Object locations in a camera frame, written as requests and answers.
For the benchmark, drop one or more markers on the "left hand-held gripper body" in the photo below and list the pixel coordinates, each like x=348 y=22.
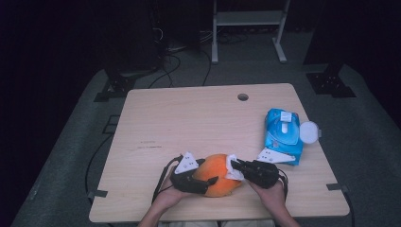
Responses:
x=189 y=184

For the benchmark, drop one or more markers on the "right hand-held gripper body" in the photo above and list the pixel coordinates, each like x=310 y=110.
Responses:
x=263 y=175

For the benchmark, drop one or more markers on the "blue wet wipes pack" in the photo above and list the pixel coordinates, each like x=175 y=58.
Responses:
x=283 y=135

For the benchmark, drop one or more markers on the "person's left hand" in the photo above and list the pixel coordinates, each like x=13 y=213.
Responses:
x=170 y=198

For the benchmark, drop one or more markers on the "person's right hand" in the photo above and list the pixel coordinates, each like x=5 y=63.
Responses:
x=271 y=198

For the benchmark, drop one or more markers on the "person's beige trousers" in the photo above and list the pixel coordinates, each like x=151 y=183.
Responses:
x=195 y=224

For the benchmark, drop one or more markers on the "black stand base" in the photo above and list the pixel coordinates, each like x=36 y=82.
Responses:
x=118 y=85
x=329 y=83

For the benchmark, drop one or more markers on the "white metal stand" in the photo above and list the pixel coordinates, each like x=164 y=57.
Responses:
x=246 y=18

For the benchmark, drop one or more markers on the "grey table edge bracket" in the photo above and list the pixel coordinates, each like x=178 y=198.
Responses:
x=336 y=187
x=97 y=194

